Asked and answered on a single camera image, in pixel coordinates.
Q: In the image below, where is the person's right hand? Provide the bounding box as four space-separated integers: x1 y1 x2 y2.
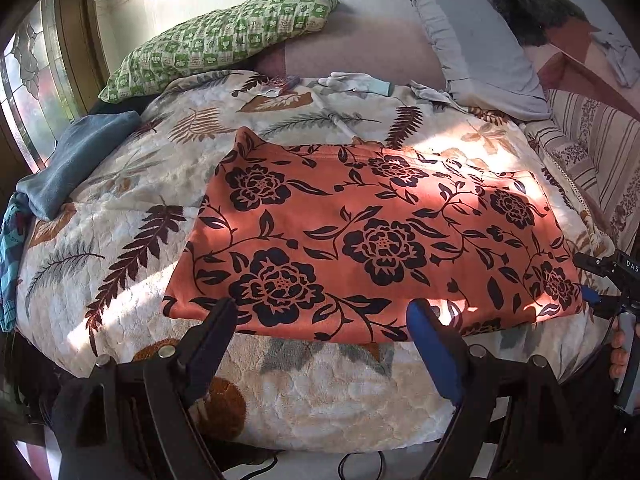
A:
610 317 640 383

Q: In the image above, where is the striped cushion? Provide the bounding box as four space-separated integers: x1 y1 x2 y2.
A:
522 91 640 256

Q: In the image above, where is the white glove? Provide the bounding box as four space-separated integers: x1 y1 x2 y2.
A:
318 72 393 97

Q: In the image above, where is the wooden window frame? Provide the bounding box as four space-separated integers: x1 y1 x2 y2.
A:
55 0 111 116

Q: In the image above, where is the white crumpled cloth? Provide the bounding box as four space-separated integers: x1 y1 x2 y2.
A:
410 80 468 111

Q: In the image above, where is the black cable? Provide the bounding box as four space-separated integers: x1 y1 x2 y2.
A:
240 451 391 480

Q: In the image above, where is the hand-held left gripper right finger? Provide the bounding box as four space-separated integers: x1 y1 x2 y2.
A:
406 298 583 480

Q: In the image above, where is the white pen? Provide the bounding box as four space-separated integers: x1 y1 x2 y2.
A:
327 112 363 138

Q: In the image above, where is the green patterned pillow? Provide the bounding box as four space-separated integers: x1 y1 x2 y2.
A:
98 0 340 105

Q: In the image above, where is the light grey cloth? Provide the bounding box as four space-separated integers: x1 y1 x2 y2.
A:
592 30 638 87

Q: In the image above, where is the leaf-print blanket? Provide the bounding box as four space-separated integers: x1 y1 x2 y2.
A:
15 70 621 453

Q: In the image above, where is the blue fleece cloth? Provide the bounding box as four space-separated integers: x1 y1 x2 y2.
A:
16 110 142 221

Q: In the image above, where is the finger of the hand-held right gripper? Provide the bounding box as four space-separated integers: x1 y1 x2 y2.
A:
580 285 623 319
572 251 618 277

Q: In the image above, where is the pink maroon quilt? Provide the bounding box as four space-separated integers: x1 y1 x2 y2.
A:
520 10 640 121

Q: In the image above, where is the grey pillow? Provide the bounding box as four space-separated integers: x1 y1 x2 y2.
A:
391 0 551 121

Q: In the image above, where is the dark furry cushion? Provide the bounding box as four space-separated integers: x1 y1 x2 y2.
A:
487 0 588 47

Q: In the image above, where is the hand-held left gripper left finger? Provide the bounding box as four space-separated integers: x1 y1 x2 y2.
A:
50 296 240 480

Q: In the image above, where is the stained glass window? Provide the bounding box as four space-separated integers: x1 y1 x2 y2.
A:
0 0 81 161

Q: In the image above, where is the teal patterned cloth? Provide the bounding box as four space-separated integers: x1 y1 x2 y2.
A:
0 192 33 333

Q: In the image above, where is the orange floral shirt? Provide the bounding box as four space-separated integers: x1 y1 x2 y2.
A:
162 126 586 345

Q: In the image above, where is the pink bed sheet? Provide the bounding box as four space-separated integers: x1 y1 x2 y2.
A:
255 10 446 92

